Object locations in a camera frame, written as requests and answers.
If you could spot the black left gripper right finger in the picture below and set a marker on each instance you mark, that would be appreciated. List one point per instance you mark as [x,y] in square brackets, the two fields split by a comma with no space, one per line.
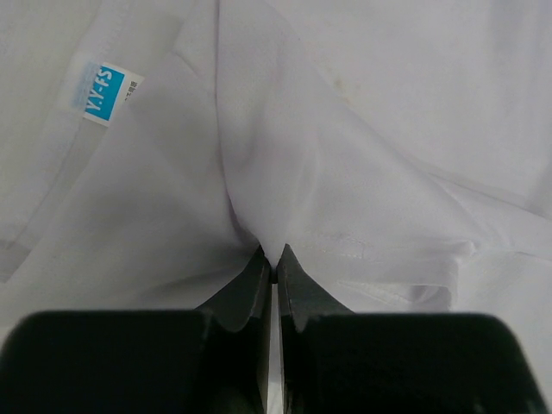
[335,360]

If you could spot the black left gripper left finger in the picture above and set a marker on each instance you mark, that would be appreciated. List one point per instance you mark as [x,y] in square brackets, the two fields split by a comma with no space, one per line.
[204,360]

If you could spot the white t shirt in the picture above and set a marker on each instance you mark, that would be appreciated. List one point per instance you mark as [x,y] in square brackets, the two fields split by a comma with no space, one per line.
[401,148]

